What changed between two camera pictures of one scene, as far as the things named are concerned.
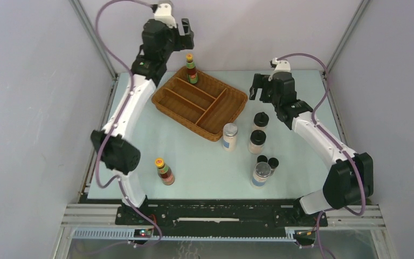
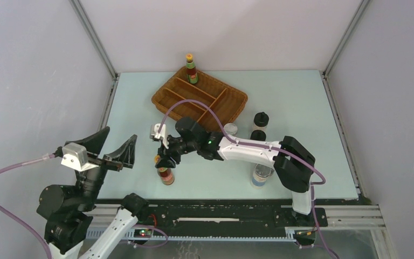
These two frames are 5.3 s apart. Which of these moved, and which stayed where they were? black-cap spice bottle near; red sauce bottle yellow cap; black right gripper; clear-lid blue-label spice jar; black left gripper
Moved: black right gripper; black left gripper
Stayed: black-cap spice bottle near; clear-lid blue-label spice jar; red sauce bottle yellow cap
